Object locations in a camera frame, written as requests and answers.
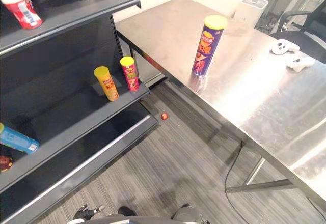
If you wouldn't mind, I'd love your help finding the white game controller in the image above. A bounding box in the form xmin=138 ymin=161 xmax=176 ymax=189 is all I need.
xmin=286 ymin=56 xmax=317 ymax=72
xmin=270 ymin=38 xmax=301 ymax=55

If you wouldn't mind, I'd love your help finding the black floor cable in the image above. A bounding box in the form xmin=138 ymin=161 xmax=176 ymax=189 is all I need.
xmin=223 ymin=139 xmax=248 ymax=224

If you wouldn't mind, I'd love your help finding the steel table leg frame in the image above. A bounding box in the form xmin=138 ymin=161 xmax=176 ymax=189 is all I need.
xmin=226 ymin=157 xmax=297 ymax=193

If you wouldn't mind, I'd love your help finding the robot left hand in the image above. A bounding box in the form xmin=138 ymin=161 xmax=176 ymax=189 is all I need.
xmin=73 ymin=203 xmax=106 ymax=221

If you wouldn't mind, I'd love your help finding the black office chair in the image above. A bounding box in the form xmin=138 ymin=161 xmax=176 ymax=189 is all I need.
xmin=269 ymin=0 xmax=326 ymax=64

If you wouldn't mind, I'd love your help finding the dark grey metal shelf unit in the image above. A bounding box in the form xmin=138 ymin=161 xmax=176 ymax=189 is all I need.
xmin=0 ymin=0 xmax=160 ymax=224

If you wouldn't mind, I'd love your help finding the red white snack can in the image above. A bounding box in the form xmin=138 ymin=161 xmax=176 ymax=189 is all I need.
xmin=0 ymin=0 xmax=43 ymax=30

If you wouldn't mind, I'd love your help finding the white air purifier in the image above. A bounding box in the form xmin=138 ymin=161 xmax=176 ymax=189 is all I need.
xmin=232 ymin=0 xmax=269 ymax=29

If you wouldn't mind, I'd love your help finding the robot silver leg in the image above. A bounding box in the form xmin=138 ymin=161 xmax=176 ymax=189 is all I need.
xmin=171 ymin=203 xmax=212 ymax=224

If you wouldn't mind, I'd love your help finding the dark red round tin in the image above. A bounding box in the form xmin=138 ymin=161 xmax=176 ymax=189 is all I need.
xmin=0 ymin=155 xmax=14 ymax=172

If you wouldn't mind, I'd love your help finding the blue snack can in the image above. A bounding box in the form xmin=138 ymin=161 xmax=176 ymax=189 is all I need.
xmin=0 ymin=122 xmax=40 ymax=155

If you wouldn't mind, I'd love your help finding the purple chips can yellow lid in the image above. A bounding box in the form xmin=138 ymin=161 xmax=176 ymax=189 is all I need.
xmin=192 ymin=15 xmax=228 ymax=77

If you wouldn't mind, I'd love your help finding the robot dark foot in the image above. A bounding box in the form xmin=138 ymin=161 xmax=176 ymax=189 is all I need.
xmin=118 ymin=206 xmax=138 ymax=217

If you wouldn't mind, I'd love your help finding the pink chips can yellow lid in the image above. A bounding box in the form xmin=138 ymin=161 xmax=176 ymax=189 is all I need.
xmin=119 ymin=55 xmax=141 ymax=92

